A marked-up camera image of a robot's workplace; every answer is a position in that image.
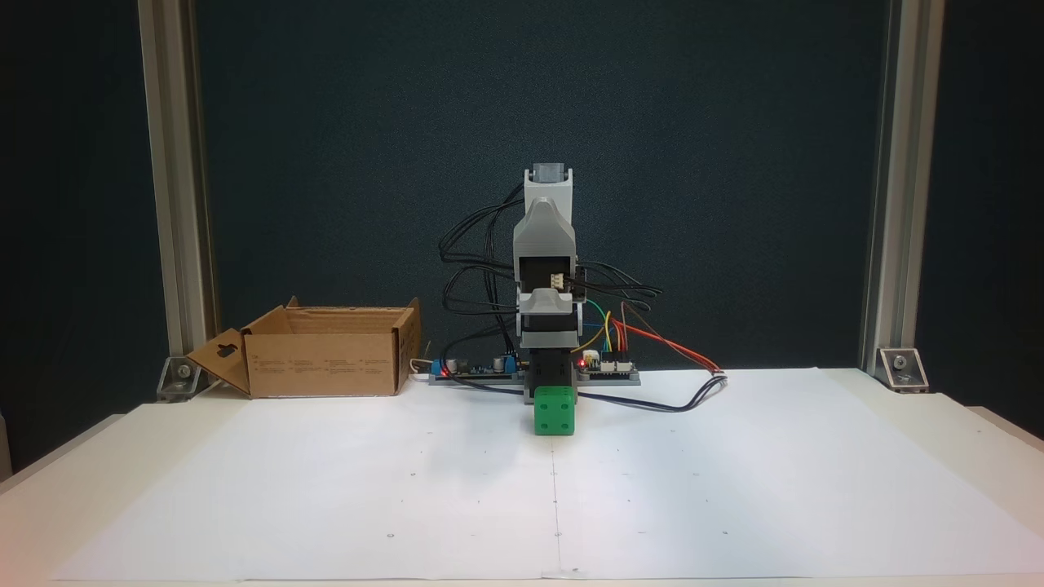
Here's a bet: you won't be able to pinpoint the green die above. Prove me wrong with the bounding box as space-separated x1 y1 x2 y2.
533 386 576 436

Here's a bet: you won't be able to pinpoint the circuit board with white connector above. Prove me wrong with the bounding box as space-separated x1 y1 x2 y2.
575 349 641 385

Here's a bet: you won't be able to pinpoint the blue circuit board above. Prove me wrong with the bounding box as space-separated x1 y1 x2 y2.
430 352 527 385

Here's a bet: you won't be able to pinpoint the brown cardboard box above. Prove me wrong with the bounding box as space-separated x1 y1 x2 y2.
186 297 422 399

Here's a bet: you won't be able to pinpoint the thin black arm wires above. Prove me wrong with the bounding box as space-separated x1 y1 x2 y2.
439 183 663 364

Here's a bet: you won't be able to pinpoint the orange red jumper wires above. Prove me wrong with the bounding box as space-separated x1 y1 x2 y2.
612 302 725 376

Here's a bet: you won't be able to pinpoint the black cable on table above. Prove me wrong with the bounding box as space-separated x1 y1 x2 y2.
445 375 728 413

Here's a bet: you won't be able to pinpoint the metal corner bracket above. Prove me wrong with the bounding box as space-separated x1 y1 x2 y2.
157 355 206 403
877 347 931 394

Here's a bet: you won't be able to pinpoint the aluminium frame post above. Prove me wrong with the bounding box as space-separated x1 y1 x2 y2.
859 0 947 373
137 0 219 368

